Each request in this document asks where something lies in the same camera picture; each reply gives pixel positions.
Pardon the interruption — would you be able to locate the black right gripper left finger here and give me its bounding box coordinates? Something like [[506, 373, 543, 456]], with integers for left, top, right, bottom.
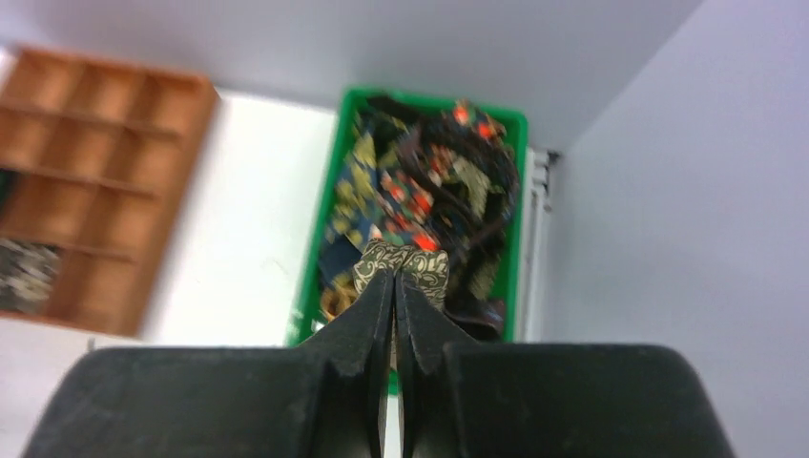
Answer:
[[24, 273, 395, 457]]

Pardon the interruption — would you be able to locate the orange compartment tray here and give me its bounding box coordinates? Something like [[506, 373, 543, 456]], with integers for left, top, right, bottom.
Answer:
[[1, 47, 219, 337]]

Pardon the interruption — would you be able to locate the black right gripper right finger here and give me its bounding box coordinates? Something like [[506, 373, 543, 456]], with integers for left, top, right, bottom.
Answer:
[[395, 275, 734, 457]]

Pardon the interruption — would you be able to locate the green plastic bin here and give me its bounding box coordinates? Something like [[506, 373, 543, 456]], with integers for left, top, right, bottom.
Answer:
[[285, 87, 529, 396]]

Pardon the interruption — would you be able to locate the olive floral patterned tie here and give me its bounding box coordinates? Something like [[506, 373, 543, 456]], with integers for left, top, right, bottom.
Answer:
[[352, 239, 449, 310]]

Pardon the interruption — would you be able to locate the pile of patterned ties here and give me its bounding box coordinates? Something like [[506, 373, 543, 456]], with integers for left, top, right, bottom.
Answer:
[[318, 94, 521, 341]]

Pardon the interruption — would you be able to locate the rolled black floral tie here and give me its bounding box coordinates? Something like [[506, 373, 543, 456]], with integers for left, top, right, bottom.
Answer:
[[1, 239, 61, 315]]

